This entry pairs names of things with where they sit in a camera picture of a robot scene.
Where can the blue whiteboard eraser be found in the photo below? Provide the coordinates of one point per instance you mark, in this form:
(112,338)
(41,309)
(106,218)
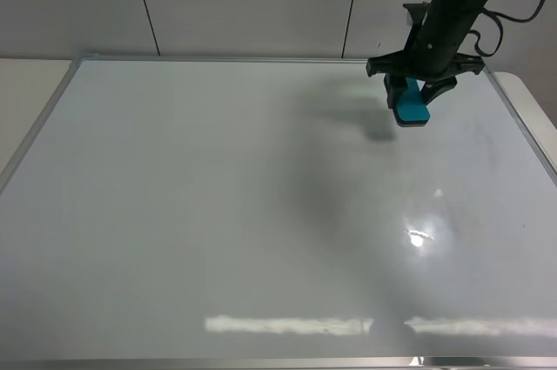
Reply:
(410,111)

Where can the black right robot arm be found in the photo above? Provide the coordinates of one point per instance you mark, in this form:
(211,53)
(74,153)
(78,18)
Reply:
(450,14)

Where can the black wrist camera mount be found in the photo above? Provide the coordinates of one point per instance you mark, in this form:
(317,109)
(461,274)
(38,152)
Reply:
(416,13)

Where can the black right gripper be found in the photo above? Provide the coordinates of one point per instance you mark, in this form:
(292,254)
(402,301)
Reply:
(431,56)

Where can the white whiteboard with aluminium frame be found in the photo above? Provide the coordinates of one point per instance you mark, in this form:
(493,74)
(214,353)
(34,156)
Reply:
(257,213)

